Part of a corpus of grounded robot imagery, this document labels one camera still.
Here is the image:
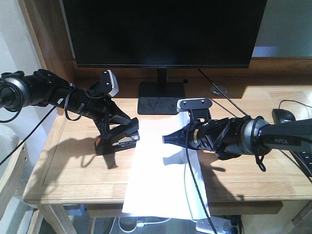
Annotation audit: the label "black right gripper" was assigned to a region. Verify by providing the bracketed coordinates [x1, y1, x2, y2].
[162, 117, 244, 160]

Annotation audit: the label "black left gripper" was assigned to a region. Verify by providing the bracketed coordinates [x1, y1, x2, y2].
[63, 84, 138, 169]

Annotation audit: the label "black orange stapler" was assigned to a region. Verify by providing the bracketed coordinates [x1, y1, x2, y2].
[110, 124, 139, 152]

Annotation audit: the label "white paper sheets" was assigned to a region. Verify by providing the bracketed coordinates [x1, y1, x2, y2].
[122, 112, 209, 220]

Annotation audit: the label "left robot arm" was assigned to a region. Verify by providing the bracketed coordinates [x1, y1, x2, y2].
[0, 69, 139, 169]

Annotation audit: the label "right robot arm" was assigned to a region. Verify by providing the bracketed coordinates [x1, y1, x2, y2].
[163, 116, 312, 160]

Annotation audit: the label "black monitor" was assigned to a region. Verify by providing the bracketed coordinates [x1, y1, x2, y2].
[63, 0, 267, 115]

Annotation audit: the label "white power strip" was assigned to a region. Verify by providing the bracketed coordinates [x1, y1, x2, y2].
[195, 216, 239, 234]

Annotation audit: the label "black computer mouse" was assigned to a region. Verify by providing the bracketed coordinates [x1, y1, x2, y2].
[272, 108, 296, 124]

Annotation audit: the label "wooden chair grey cushion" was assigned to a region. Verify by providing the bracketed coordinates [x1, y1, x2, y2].
[0, 124, 39, 234]

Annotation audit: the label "black keyboard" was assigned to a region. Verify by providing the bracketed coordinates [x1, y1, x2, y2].
[290, 151, 312, 177]

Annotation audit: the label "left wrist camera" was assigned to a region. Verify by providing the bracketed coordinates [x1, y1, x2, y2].
[99, 70, 119, 97]

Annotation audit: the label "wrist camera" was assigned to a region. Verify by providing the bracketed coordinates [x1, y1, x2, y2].
[99, 70, 119, 97]
[176, 98, 213, 121]

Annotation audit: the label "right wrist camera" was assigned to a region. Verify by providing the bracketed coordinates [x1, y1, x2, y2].
[176, 98, 213, 121]

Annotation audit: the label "black monitor cable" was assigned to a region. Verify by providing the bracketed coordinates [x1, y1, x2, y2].
[196, 68, 249, 117]

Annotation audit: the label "white floor cable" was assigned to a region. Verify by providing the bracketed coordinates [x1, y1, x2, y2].
[117, 215, 198, 233]

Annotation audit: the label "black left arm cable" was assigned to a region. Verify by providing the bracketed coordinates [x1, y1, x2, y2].
[0, 80, 57, 166]

